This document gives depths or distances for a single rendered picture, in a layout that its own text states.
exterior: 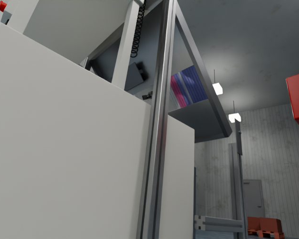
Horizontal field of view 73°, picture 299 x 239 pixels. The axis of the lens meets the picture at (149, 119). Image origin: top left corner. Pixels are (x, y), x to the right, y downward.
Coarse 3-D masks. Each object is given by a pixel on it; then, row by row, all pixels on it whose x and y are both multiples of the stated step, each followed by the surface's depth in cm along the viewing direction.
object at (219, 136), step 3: (213, 135) 106; (216, 135) 103; (219, 135) 102; (222, 135) 100; (195, 138) 114; (198, 138) 111; (201, 138) 109; (204, 138) 107; (207, 138) 105; (210, 138) 103; (213, 138) 102; (216, 138) 101; (219, 138) 100; (195, 141) 110; (198, 141) 108; (201, 141) 107; (204, 141) 106
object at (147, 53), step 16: (144, 16) 104; (160, 16) 99; (144, 32) 107; (176, 32) 97; (112, 48) 125; (144, 48) 111; (176, 48) 100; (112, 64) 130; (144, 64) 115; (176, 64) 103; (192, 64) 98; (128, 80) 122; (144, 80) 120
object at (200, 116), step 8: (192, 104) 107; (200, 104) 104; (208, 104) 101; (168, 112) 118; (176, 112) 115; (184, 112) 112; (192, 112) 109; (200, 112) 106; (208, 112) 103; (184, 120) 114; (192, 120) 111; (200, 120) 108; (208, 120) 105; (216, 120) 102; (192, 128) 112; (200, 128) 109; (208, 128) 106; (216, 128) 104; (200, 136) 111
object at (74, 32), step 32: (0, 0) 97; (32, 0) 46; (64, 0) 77; (96, 0) 75; (128, 0) 74; (32, 32) 93; (64, 32) 91; (96, 32) 89; (128, 32) 66; (128, 64) 63
